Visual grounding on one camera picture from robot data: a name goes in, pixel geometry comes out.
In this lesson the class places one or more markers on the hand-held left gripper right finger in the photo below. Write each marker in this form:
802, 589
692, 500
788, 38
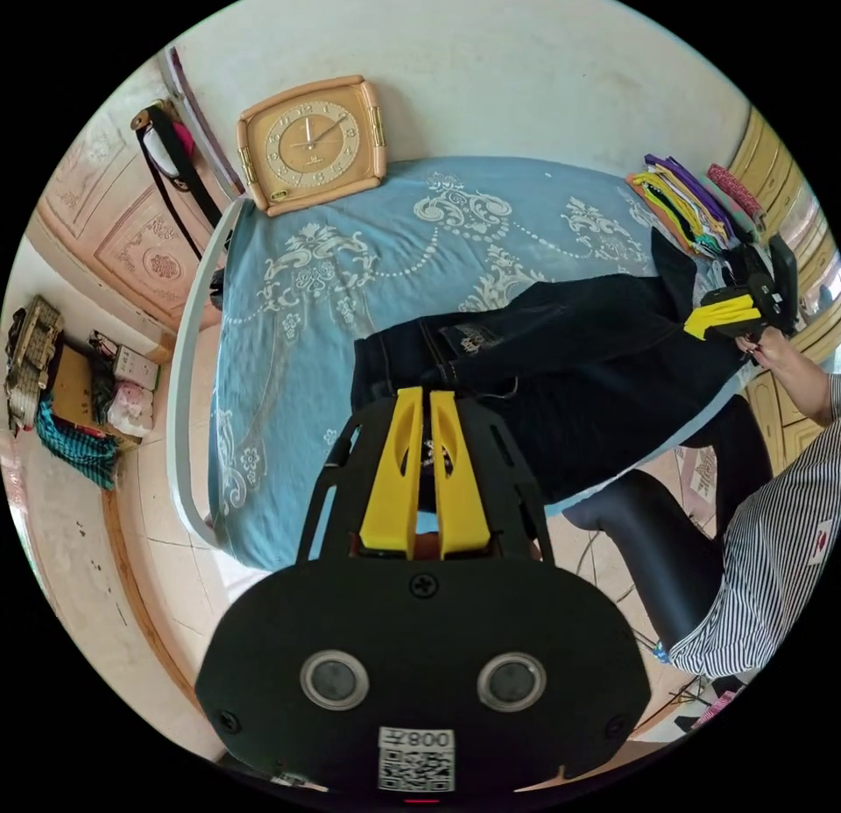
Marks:
461, 491

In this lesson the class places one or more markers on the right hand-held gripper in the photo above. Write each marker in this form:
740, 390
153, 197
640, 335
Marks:
755, 274

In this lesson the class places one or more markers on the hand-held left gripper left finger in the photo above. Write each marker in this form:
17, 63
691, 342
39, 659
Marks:
394, 478

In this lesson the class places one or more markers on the dark blue jeans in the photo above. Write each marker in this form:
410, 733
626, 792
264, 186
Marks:
591, 359

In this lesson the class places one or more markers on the person's right forearm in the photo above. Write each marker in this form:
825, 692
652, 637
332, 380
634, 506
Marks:
808, 386

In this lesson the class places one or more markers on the person's right hand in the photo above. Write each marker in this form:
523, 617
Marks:
769, 350

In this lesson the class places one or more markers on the pile of clothes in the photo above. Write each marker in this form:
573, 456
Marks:
683, 202

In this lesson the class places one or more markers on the yellow wooden cupboard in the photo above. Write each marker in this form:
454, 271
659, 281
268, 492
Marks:
769, 162

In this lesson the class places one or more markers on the bed with blue patterned sheet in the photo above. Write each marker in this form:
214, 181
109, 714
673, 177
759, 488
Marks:
368, 248

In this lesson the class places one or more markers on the person's body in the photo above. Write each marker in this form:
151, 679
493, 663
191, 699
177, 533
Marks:
775, 563

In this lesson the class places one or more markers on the teal striped cloth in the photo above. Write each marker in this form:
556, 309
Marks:
72, 448

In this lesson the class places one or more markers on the cardboard carton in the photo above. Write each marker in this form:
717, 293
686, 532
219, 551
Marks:
72, 386

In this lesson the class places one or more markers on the woven basket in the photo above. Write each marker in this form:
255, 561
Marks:
31, 359

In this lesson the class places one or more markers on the black and pink hanging bag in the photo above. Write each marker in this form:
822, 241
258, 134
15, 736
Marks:
174, 162

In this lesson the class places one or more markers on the pink carved wooden door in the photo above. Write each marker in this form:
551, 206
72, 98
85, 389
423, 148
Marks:
112, 215

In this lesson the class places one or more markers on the square tan wall clock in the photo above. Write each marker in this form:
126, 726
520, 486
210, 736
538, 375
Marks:
309, 144

